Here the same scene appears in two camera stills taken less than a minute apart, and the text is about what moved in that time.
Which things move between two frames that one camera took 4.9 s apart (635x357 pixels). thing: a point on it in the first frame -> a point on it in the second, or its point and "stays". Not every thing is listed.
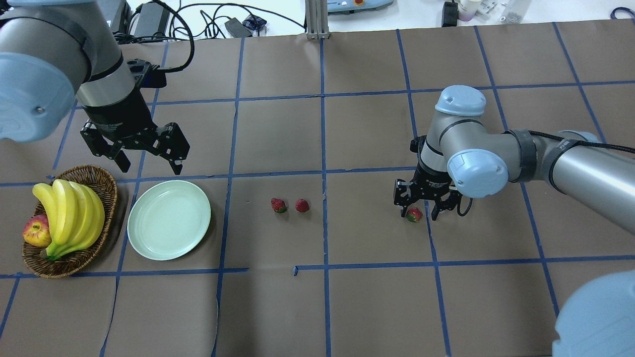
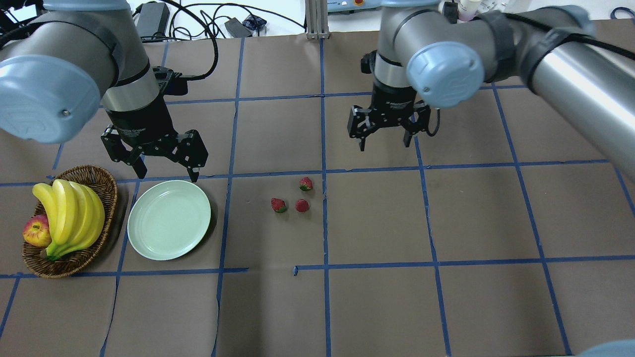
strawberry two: x=278 y=205 stays
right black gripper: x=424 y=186 -> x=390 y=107
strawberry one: x=302 y=205 stays
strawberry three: x=413 y=214 -> x=305 y=184
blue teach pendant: x=338 y=5 stays
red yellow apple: x=36 y=231 stays
